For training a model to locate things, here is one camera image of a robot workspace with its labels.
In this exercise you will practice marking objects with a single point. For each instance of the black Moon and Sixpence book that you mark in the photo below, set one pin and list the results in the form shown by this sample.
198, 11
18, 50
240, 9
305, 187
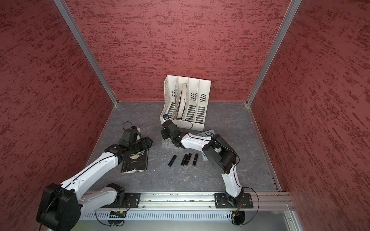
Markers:
134, 163

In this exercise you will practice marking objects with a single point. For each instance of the white perforated file organizer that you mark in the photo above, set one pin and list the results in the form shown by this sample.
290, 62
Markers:
194, 115

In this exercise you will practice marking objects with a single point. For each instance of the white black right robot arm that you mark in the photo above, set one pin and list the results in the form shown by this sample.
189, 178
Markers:
219, 153

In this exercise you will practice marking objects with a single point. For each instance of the white ventilated cable duct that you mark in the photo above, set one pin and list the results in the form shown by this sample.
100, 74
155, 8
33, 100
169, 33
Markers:
136, 215

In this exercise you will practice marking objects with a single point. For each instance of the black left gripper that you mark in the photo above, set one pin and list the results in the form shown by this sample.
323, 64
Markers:
146, 143

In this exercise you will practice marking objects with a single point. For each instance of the clear acrylic lipstick organizer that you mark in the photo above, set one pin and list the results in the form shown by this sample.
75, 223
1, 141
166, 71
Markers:
168, 143

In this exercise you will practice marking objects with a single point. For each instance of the book standing in file organizer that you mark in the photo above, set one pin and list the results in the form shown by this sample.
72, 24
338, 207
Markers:
181, 91

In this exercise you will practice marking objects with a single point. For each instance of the aluminium corner post right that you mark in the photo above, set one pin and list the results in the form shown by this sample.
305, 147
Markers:
282, 30

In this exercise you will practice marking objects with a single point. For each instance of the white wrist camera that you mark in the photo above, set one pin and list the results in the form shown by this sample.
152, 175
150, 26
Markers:
136, 128
166, 116

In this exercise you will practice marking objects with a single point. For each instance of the aluminium corner post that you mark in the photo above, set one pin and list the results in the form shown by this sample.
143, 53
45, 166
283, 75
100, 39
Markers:
282, 30
71, 23

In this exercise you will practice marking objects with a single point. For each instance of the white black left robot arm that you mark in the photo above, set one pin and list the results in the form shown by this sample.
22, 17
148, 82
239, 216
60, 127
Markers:
62, 205

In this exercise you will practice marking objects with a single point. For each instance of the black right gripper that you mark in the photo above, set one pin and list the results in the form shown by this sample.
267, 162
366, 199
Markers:
164, 131

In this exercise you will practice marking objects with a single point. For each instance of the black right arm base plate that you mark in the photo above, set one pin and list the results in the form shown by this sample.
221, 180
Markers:
223, 200

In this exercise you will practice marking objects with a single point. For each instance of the aluminium corner post left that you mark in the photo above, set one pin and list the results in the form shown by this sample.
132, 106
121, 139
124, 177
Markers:
71, 23

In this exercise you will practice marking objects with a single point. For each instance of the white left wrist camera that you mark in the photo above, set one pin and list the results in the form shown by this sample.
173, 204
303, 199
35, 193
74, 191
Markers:
136, 128

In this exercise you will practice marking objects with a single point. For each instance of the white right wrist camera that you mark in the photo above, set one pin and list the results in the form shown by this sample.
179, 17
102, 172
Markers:
166, 116

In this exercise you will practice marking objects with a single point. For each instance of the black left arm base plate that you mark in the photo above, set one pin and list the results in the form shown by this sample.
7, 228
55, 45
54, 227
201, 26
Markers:
131, 200

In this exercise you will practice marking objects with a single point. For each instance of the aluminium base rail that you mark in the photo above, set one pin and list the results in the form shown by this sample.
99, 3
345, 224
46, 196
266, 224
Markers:
264, 201

